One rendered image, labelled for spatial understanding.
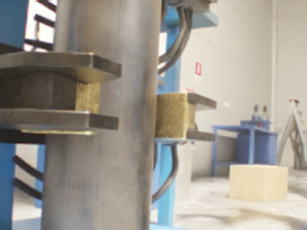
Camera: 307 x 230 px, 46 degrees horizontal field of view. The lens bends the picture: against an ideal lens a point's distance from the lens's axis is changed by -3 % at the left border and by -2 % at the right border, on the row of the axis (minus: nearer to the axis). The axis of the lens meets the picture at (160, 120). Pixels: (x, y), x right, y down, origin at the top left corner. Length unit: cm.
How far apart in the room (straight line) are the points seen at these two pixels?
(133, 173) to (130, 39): 24
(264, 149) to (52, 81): 711
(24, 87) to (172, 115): 32
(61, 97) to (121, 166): 19
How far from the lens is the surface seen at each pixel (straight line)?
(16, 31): 111
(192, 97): 75
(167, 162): 175
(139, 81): 67
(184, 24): 128
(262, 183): 325
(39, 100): 53
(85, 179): 64
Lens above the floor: 41
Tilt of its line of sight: 4 degrees up
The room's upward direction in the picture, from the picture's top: 3 degrees clockwise
